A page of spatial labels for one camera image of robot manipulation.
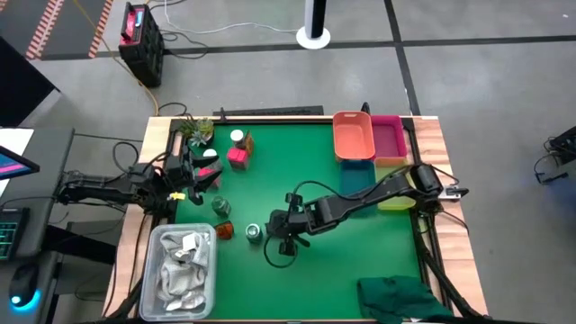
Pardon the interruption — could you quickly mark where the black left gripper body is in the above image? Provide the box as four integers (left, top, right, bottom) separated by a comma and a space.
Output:
166, 150, 202, 202

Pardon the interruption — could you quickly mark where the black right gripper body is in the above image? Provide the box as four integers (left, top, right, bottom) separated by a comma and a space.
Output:
265, 200, 316, 247

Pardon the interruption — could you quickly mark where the green-lid glass spice jar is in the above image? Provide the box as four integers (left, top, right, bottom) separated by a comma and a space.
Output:
245, 223, 264, 245
211, 195, 232, 218

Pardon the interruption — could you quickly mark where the orange spice box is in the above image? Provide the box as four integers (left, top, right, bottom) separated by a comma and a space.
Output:
213, 220, 235, 240
242, 130, 256, 157

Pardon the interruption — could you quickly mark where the green table mat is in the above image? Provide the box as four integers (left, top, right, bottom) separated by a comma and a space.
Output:
173, 121, 422, 321

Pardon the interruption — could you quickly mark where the small succulent plant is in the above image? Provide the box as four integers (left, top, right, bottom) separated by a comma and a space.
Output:
178, 115, 216, 149

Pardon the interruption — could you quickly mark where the blue plastic bin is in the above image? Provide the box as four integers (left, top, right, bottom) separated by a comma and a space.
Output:
339, 159, 378, 217

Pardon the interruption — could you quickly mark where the long black bar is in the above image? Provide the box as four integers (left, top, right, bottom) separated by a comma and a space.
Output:
212, 105, 325, 117

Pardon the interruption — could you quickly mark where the orange plastic bin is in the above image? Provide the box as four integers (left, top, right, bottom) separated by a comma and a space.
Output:
332, 111, 376, 162

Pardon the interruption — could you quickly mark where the grey towel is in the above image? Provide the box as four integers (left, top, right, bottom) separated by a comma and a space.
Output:
155, 229, 212, 311

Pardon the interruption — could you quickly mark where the yellow-green plastic bin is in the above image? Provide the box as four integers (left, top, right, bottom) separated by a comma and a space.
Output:
375, 164, 418, 212

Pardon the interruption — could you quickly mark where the magenta plastic bin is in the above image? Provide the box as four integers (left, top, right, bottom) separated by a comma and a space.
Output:
371, 114, 409, 167

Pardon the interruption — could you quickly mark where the dark green cloth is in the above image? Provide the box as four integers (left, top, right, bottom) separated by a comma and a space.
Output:
357, 274, 454, 324

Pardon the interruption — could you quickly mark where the clear plastic tub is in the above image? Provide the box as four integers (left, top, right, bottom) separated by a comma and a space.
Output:
138, 222, 218, 321

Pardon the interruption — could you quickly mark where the black crate with red top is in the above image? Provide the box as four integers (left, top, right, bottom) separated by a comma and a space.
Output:
118, 2, 166, 89

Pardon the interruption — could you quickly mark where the grey desk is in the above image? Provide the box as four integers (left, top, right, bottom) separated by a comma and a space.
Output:
0, 127, 118, 324

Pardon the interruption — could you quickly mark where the power strip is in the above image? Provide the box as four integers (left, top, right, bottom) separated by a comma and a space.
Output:
438, 184, 470, 202

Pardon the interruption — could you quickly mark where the white tower fan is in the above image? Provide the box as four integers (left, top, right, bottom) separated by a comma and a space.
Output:
295, 0, 332, 50

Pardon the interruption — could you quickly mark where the computer monitor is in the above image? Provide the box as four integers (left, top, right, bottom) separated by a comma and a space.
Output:
0, 144, 41, 181

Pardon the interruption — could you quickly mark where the white paper sheet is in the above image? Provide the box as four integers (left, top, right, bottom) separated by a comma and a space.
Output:
0, 128, 35, 157

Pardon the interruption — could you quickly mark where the large black panel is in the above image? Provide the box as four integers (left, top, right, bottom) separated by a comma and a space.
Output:
0, 35, 62, 128

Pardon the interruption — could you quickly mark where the backlit keyboard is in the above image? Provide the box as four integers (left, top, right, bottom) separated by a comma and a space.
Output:
0, 207, 31, 262

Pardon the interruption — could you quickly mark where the black computer mouse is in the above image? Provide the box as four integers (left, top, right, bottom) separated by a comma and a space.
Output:
8, 263, 41, 310

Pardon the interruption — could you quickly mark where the black floor equipment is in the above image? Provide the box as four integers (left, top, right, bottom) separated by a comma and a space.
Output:
533, 125, 576, 185

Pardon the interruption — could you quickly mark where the black looped floor cable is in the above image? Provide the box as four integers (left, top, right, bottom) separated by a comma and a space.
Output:
156, 101, 189, 119

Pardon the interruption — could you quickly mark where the white floor cable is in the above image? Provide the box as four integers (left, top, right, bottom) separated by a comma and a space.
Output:
162, 0, 299, 35

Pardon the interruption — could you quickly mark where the yellow floor cable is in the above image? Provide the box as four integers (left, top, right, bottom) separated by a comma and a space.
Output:
71, 0, 160, 117

